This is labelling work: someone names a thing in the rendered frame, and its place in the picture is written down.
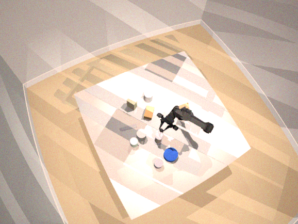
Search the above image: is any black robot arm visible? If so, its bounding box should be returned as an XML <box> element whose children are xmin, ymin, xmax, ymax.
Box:
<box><xmin>164</xmin><ymin>105</ymin><xmax>214</xmax><ymax>134</ymax></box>

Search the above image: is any orange rectangular block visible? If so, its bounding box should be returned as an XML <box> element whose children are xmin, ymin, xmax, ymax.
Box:
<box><xmin>144</xmin><ymin>105</ymin><xmax>155</xmax><ymax>120</ymax></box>

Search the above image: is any pale yellow cube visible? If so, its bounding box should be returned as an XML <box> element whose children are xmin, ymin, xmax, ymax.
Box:
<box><xmin>126</xmin><ymin>96</ymin><xmax>137</xmax><ymax>110</ymax></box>

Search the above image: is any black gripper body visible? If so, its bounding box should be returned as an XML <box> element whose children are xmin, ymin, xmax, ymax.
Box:
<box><xmin>156</xmin><ymin>112</ymin><xmax>178</xmax><ymax>131</ymax></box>

